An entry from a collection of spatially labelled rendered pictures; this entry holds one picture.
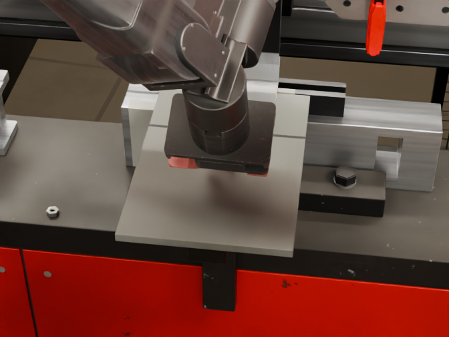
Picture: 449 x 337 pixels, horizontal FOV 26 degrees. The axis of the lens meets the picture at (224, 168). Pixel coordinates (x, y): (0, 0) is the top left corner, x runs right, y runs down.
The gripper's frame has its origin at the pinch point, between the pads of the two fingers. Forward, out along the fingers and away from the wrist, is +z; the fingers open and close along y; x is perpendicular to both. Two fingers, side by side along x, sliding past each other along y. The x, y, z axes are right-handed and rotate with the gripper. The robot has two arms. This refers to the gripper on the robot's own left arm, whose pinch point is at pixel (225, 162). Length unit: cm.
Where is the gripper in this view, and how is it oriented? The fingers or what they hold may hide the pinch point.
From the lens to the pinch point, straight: 102.2
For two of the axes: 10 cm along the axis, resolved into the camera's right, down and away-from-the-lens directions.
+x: -1.3, 9.3, -3.5
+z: 0.5, 3.6, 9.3
